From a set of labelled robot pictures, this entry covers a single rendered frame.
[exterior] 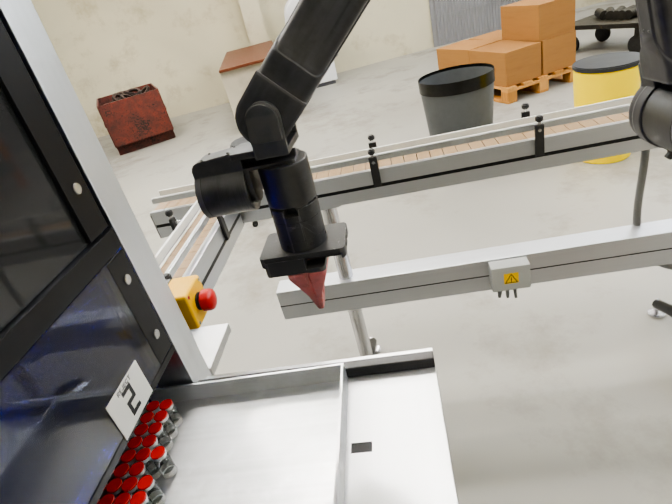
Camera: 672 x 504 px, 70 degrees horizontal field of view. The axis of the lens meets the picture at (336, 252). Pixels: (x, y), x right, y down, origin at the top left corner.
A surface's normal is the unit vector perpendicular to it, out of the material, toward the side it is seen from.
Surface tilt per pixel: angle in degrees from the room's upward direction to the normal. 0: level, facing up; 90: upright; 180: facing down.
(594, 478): 0
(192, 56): 90
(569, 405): 0
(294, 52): 76
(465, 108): 94
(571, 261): 90
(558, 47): 90
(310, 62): 80
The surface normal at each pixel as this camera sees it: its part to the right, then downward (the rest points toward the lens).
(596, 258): -0.06, 0.51
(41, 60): 0.97, -0.16
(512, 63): 0.33, 0.40
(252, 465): -0.22, -0.85
